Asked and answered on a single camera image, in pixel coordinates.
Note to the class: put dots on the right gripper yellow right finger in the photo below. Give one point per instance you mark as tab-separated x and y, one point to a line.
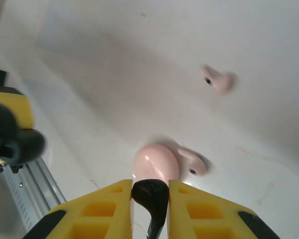
229	206

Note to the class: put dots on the black round charging case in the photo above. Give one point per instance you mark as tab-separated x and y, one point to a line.
22	144

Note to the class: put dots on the aluminium mounting rail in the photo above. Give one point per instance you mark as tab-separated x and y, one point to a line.
49	184

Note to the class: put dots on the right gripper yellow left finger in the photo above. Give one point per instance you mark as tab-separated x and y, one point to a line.
64	206

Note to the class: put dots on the pink round charging case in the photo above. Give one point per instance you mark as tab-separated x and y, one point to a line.
154	161

